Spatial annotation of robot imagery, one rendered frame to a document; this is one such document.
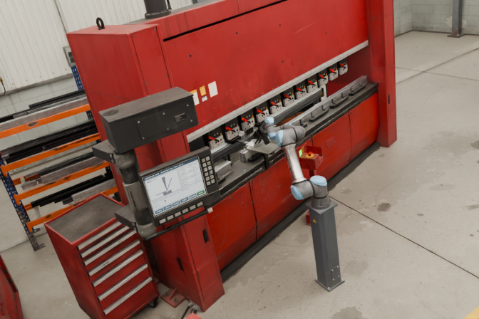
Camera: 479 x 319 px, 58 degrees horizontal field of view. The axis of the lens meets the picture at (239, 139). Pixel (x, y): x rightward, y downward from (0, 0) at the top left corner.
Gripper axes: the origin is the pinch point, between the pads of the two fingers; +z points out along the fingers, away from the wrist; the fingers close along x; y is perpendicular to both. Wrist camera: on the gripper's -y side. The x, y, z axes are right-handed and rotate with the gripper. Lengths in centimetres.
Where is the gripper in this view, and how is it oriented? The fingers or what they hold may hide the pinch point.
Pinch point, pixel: (256, 144)
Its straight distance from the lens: 390.8
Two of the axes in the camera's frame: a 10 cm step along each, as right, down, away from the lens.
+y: -6.6, -7.1, 2.5
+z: -3.3, 5.7, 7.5
